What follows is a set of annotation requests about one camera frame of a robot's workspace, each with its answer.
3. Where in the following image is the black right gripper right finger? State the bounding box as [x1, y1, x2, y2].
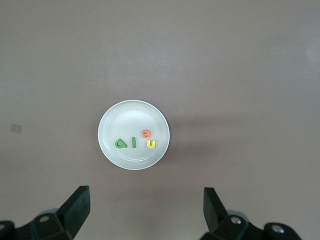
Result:
[201, 187, 266, 240]

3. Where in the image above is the green letter a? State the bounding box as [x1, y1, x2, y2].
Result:
[114, 138, 127, 150]

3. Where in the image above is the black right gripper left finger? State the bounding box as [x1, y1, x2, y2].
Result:
[29, 185, 91, 240]

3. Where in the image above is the brown table cover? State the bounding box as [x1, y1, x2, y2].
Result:
[0, 0, 320, 240]

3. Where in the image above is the beige round plate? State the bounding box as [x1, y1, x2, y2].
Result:
[97, 99, 171, 171]

